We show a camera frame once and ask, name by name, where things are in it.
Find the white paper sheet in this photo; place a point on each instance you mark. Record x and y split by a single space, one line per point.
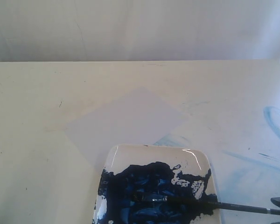
139 117

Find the black paintbrush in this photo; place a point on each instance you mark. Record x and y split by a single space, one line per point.
155 198

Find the white square paint plate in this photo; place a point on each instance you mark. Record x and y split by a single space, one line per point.
166 171

